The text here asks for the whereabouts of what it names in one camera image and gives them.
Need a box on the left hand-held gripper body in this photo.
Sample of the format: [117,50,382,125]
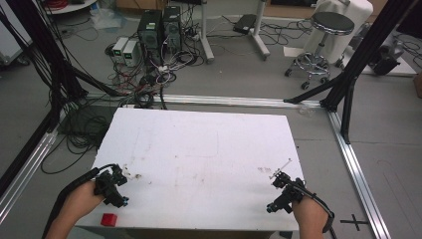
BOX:
[94,171,130,209]

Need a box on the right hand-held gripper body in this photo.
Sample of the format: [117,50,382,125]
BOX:
[266,178,307,215]

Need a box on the thin clear plastic stick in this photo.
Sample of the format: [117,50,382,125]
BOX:
[269,157,294,180]

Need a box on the person's right hand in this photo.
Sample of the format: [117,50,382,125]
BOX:
[292,195,329,230]

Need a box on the person's left hand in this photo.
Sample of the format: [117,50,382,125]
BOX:
[65,180,106,217]

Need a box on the small red block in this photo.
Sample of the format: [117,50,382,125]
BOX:
[101,213,118,228]

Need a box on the white power supply unit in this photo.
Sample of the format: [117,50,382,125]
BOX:
[111,36,129,64]
[121,39,140,68]

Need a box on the black round swivel stool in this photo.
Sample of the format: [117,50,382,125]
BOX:
[284,11,356,92]

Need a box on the black computer tower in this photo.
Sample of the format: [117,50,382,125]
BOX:
[162,5,183,55]
[136,9,164,67]

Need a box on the white desk leg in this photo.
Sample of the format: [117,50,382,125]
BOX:
[249,0,272,62]
[198,0,216,65]

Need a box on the clear plastic bag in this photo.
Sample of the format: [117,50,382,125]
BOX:
[89,4,128,33]

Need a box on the black device on floor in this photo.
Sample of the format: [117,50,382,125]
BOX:
[367,39,406,77]

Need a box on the flat black box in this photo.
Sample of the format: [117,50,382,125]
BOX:
[232,13,258,36]

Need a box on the round white table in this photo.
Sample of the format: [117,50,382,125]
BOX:
[41,0,99,16]

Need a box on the aluminium floor rail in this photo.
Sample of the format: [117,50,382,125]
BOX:
[326,109,392,239]
[0,127,61,225]
[83,93,329,110]

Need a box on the tangle of floor cables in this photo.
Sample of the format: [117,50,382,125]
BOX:
[104,43,207,111]

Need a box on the black metal frame post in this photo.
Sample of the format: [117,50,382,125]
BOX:
[0,0,123,133]
[283,0,422,145]

